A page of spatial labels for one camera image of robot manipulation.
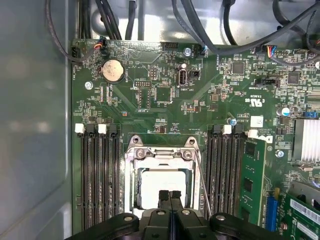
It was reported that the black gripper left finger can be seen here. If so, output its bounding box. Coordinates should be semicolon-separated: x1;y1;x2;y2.
72;190;173;240

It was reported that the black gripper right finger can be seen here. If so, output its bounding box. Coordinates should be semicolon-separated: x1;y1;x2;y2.
172;191;283;240

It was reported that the silver CPU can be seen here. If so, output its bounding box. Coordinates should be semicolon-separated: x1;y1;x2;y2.
138;169;188;210

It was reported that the metal locking lever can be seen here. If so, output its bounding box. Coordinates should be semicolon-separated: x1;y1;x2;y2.
147;147;213;217

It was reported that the metal socket cover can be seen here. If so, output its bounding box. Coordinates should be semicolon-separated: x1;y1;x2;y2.
124;147;201;213

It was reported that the black-clip RAM slot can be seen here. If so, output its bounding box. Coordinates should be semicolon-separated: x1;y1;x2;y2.
86;123;99;231
207;124;222;218
109;124;122;218

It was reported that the CPU socket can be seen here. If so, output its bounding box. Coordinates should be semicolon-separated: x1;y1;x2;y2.
123;134;205;217

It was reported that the blue expansion slot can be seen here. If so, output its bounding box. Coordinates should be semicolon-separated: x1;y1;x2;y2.
265;194;279;233

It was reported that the green RAM stick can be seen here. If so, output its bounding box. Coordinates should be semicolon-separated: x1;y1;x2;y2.
238;138;268;227

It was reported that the green motherboard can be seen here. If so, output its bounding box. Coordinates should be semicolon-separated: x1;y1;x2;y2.
71;38;320;240

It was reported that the graphics card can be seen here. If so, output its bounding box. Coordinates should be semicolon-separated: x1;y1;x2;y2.
279;179;320;240

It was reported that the internal USB port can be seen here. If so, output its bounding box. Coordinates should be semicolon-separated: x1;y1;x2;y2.
175;67;189;88

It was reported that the silver finned heatsink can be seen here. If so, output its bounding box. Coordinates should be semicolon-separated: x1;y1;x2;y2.
292;118;320;163

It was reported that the silver coin battery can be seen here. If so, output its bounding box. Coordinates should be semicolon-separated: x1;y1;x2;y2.
101;59;125;83

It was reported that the black PC case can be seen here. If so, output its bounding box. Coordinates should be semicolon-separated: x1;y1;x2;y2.
0;0;320;240

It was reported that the thick black cable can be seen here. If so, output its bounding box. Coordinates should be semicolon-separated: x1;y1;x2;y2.
171;0;320;52

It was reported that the thin grey cable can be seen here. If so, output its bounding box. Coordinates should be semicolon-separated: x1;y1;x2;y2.
44;0;107;63

